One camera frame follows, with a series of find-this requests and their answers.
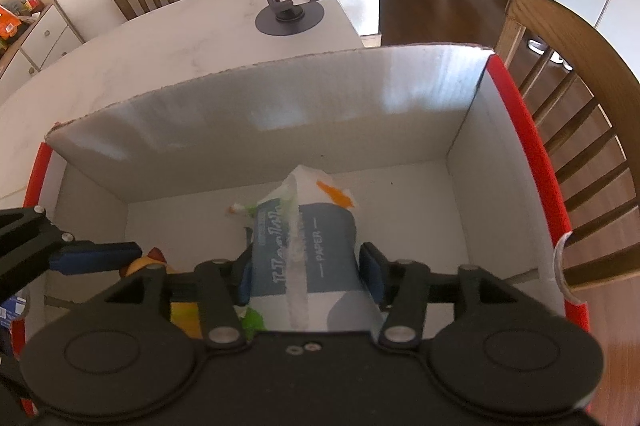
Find wooden chair curved back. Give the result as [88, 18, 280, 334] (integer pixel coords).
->
[492, 0, 640, 293]

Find white slippers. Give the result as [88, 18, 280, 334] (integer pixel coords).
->
[527, 35, 574, 70]

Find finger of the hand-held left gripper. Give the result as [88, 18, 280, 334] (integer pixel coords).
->
[0, 326, 36, 422]
[0, 206, 144, 303]

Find red shoe box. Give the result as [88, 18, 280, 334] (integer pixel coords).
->
[11, 44, 592, 426]

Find yellow plush toy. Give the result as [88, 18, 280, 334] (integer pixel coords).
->
[119, 247, 205, 341]

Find orange snack bag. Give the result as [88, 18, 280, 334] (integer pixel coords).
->
[0, 5, 24, 40]

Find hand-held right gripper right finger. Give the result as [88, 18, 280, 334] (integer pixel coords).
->
[359, 242, 533, 350]

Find white bag green print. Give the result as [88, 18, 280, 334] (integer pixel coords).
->
[240, 305, 267, 338]

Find white marble desktop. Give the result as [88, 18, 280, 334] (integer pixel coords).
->
[0, 0, 365, 203]

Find blue and white packet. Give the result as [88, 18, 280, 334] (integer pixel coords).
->
[0, 293, 32, 323]

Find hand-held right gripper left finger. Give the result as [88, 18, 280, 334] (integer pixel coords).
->
[105, 246, 257, 350]

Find white tissue pack grey label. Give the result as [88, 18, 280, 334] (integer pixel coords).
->
[226, 164, 385, 333]

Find white sideboard wooden top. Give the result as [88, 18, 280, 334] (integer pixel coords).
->
[0, 0, 86, 83]

